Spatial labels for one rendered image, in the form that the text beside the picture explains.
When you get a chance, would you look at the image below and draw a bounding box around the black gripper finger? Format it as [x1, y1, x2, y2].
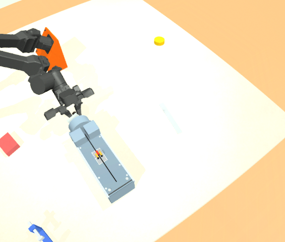
[74, 102, 83, 115]
[60, 109, 73, 118]

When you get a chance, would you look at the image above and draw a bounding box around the yellow short cylinder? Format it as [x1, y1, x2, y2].
[154, 37, 164, 46]

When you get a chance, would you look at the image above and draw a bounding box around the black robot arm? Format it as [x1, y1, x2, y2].
[0, 28, 82, 106]

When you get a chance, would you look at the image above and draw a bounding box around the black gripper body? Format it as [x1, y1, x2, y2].
[44, 82, 95, 120]

